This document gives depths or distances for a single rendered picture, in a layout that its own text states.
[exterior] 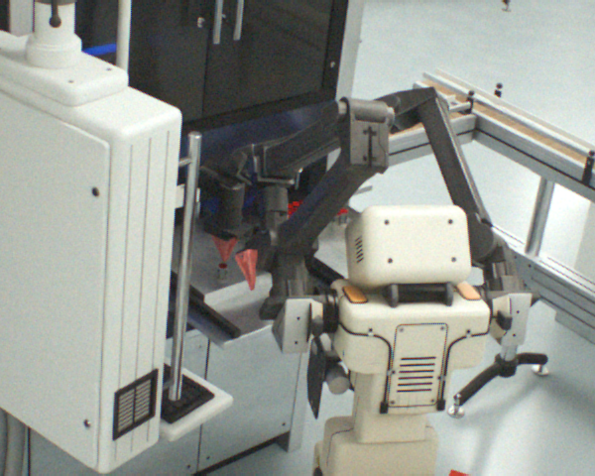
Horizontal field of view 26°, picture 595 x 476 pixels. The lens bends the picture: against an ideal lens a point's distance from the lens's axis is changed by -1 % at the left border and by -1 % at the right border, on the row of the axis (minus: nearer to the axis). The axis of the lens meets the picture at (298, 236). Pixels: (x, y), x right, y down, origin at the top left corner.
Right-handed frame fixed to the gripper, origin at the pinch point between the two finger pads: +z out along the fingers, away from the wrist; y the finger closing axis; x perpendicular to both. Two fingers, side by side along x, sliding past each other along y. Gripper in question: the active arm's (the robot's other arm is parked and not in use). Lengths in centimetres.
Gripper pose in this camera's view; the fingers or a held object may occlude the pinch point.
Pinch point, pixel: (225, 257)
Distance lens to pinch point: 299.0
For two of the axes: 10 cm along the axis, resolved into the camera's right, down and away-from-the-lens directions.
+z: -1.1, 8.7, 4.8
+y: -8.3, -3.5, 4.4
